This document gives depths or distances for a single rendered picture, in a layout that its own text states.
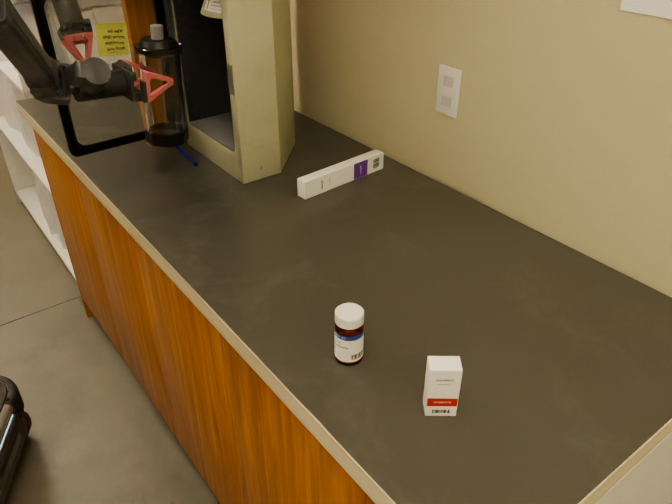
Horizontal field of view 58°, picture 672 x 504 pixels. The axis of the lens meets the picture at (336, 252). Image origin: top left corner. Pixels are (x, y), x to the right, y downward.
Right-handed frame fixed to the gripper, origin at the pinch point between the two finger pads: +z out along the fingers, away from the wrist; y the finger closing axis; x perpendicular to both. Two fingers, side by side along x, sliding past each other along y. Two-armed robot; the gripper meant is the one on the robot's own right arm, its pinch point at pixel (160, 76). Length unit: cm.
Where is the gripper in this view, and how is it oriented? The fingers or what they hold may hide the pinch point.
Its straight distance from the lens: 152.2
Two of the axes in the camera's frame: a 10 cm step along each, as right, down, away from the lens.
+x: -0.5, 8.6, 5.1
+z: 7.7, -2.9, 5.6
